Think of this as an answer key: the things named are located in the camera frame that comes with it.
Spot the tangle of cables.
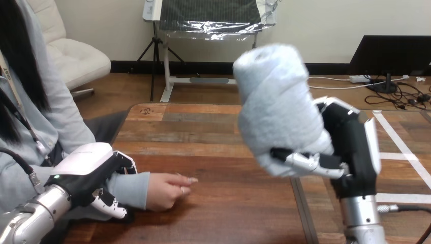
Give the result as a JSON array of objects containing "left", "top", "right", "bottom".
[{"left": 307, "top": 74, "right": 431, "bottom": 111}]

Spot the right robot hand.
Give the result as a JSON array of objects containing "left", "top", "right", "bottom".
[{"left": 270, "top": 97, "right": 382, "bottom": 199}]

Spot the person's hand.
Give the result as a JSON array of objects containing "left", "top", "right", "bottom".
[{"left": 145, "top": 172, "right": 199, "bottom": 212}]

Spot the black tripod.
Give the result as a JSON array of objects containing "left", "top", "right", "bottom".
[{"left": 137, "top": 21, "right": 186, "bottom": 102}]

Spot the white cushioned chair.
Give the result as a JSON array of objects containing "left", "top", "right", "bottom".
[{"left": 26, "top": 0, "right": 112, "bottom": 98}]

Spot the dark screen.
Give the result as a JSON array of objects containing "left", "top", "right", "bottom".
[{"left": 349, "top": 35, "right": 431, "bottom": 94}]

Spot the black cable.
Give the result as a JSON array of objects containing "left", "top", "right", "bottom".
[
  {"left": 0, "top": 147, "right": 45, "bottom": 195},
  {"left": 377, "top": 204, "right": 431, "bottom": 244}
]

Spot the white towel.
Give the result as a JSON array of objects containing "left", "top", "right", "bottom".
[{"left": 232, "top": 43, "right": 334, "bottom": 178}]

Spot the foil sheet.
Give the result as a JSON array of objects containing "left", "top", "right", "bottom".
[{"left": 159, "top": 0, "right": 279, "bottom": 41}]

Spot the white power strip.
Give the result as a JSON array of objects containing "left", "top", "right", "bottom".
[{"left": 349, "top": 74, "right": 372, "bottom": 84}]

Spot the white desk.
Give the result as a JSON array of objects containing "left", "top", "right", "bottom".
[{"left": 142, "top": 0, "right": 258, "bottom": 103}]

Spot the person's body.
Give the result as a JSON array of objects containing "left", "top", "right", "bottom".
[{"left": 0, "top": 0, "right": 130, "bottom": 214}]

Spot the person's forearm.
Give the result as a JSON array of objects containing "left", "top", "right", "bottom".
[{"left": 64, "top": 171, "right": 151, "bottom": 221}]

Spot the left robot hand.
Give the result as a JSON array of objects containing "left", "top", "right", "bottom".
[{"left": 44, "top": 142, "right": 138, "bottom": 220}]

